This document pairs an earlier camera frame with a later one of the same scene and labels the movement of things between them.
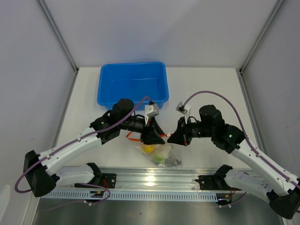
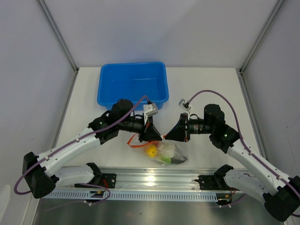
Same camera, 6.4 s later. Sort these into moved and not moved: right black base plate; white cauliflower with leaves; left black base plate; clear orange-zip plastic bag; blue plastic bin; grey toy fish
Moved: grey toy fish; clear orange-zip plastic bag; white cauliflower with leaves
Not moved: blue plastic bin; left black base plate; right black base plate
